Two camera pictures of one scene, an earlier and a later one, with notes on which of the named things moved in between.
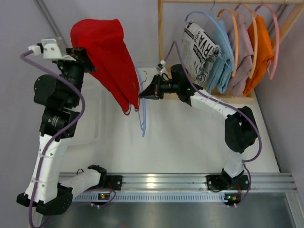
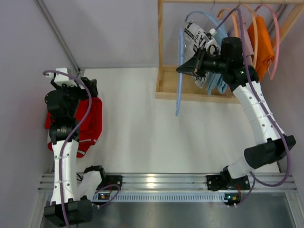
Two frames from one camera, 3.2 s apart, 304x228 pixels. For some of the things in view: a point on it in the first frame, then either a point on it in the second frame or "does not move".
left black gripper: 80,58 to 83,86
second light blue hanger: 210,16 does not move
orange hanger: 236,58 does not move
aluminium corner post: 43,9 does not move
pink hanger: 268,62 does not move
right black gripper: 157,86 to 201,62
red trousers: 105,42 to 90,127
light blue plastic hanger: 144,104 to 180,56
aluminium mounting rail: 266,181 does not move
